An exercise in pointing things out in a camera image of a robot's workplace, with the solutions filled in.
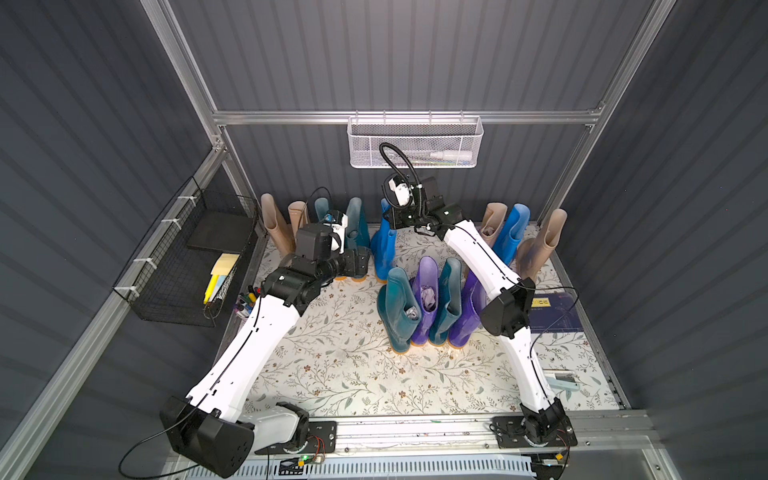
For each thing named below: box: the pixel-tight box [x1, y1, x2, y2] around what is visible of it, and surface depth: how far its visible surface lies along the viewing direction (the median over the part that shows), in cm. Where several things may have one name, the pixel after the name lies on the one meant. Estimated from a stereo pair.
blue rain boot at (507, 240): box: [493, 203, 530, 266], surface depth 89 cm
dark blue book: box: [529, 293, 584, 334], surface depth 96 cm
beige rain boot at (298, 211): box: [288, 200, 309, 238], surface depth 93 cm
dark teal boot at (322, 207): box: [314, 197, 329, 221], surface depth 95 cm
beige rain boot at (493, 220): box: [481, 202, 508, 248], surface depth 91 cm
